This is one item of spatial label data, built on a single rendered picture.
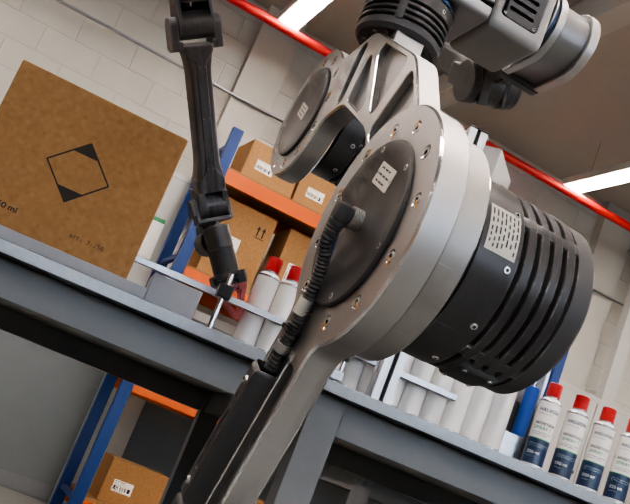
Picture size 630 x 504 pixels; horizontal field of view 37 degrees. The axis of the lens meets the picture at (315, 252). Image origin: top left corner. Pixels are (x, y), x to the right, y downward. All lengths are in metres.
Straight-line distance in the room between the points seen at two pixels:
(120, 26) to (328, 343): 5.94
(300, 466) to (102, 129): 0.65
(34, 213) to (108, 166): 0.14
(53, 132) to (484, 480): 0.95
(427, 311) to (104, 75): 5.85
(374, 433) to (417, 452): 0.09
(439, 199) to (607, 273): 7.23
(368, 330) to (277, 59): 6.08
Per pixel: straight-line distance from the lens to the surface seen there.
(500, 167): 2.11
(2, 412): 6.25
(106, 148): 1.62
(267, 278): 2.03
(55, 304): 1.57
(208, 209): 2.02
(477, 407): 2.17
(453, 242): 0.76
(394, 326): 0.78
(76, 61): 6.55
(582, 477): 2.31
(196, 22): 1.94
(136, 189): 1.61
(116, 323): 1.57
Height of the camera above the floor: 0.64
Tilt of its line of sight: 14 degrees up
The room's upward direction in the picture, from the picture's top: 22 degrees clockwise
